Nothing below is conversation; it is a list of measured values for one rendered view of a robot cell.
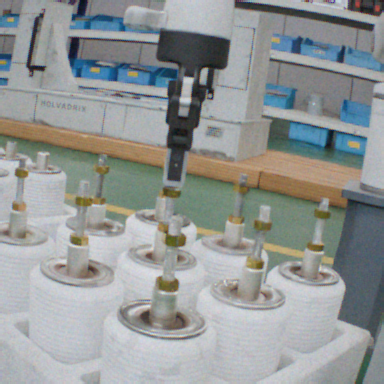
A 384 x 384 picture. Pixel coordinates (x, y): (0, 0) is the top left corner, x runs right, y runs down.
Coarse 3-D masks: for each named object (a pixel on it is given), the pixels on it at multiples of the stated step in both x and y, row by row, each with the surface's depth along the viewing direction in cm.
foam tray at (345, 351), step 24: (24, 312) 59; (0, 336) 53; (24, 336) 54; (336, 336) 68; (360, 336) 66; (0, 360) 53; (24, 360) 50; (48, 360) 50; (96, 360) 52; (288, 360) 59; (312, 360) 58; (336, 360) 60; (360, 360) 67
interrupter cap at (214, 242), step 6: (216, 234) 75; (222, 234) 76; (204, 240) 72; (210, 240) 73; (216, 240) 73; (222, 240) 74; (246, 240) 75; (252, 240) 75; (210, 246) 70; (216, 246) 71; (222, 246) 72; (240, 246) 73; (246, 246) 73; (252, 246) 73; (222, 252) 69; (228, 252) 69; (234, 252) 69; (240, 252) 69; (246, 252) 70
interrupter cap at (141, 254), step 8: (136, 248) 65; (144, 248) 65; (152, 248) 66; (128, 256) 63; (136, 256) 62; (144, 256) 63; (184, 256) 65; (192, 256) 65; (144, 264) 61; (152, 264) 60; (160, 264) 61; (184, 264) 62; (192, 264) 62
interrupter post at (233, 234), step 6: (228, 222) 72; (228, 228) 71; (234, 228) 71; (240, 228) 71; (228, 234) 71; (234, 234) 71; (240, 234) 71; (228, 240) 72; (234, 240) 71; (240, 240) 72; (228, 246) 72; (234, 246) 72
